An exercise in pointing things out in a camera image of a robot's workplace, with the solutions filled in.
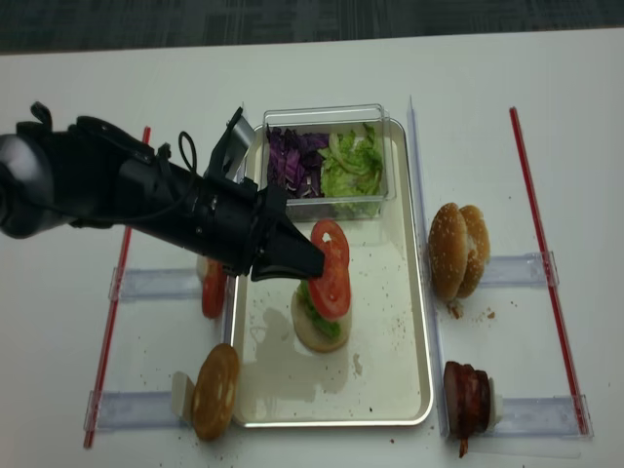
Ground clear rail beside tray right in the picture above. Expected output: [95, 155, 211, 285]
[407, 97, 449, 439]

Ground tomato slices in track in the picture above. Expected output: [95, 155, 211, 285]
[202, 259, 227, 319]

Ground sesame bun right piece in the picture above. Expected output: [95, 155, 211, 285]
[457, 205, 490, 298]

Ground round bun bottom upright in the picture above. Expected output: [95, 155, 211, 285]
[191, 343, 240, 441]

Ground purple cabbage pieces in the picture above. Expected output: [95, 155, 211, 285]
[265, 126, 330, 199]

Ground right red plastic rail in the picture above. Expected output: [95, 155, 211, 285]
[509, 106, 590, 436]

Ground clear plastic salad container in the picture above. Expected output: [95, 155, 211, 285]
[248, 103, 395, 222]

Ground bread crumb chunk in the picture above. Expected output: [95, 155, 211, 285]
[447, 300, 463, 320]

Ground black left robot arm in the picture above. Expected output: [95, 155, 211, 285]
[1, 102, 325, 281]

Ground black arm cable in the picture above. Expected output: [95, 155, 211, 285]
[145, 130, 206, 220]

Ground green lettuce pieces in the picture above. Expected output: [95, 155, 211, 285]
[321, 123, 383, 199]

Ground red tomato slice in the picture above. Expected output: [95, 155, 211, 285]
[308, 219, 351, 322]

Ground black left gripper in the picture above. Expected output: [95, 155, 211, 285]
[193, 177, 325, 282]

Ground clear pusher track upper right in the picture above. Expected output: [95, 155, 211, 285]
[479, 252, 559, 288]

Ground clear pusher track upper left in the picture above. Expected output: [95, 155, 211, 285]
[108, 268, 202, 302]

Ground clear pusher track lower left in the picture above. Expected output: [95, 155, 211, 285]
[84, 371, 195, 432]

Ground bottom bun with lettuce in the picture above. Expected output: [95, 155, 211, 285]
[291, 281, 352, 353]

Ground left red plastic rail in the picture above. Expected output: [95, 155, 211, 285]
[82, 126, 152, 449]

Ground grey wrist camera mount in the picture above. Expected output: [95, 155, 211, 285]
[203, 106, 255, 181]

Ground silver metal tray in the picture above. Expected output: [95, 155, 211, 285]
[230, 121, 433, 428]

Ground clear pusher track lower right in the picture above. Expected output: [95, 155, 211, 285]
[485, 378, 594, 439]

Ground clear pusher track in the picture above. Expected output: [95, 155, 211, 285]
[479, 252, 559, 288]
[485, 378, 594, 439]
[84, 371, 195, 432]
[108, 268, 202, 302]

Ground sesame bun left piece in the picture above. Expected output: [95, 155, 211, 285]
[428, 203, 468, 302]

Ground red plastic rail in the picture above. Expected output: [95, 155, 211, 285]
[509, 106, 590, 436]
[82, 126, 152, 449]

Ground sesame bun piece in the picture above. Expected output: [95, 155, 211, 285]
[457, 205, 490, 298]
[428, 203, 468, 302]

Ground stack of brown meat patties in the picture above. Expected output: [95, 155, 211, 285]
[444, 361, 492, 458]

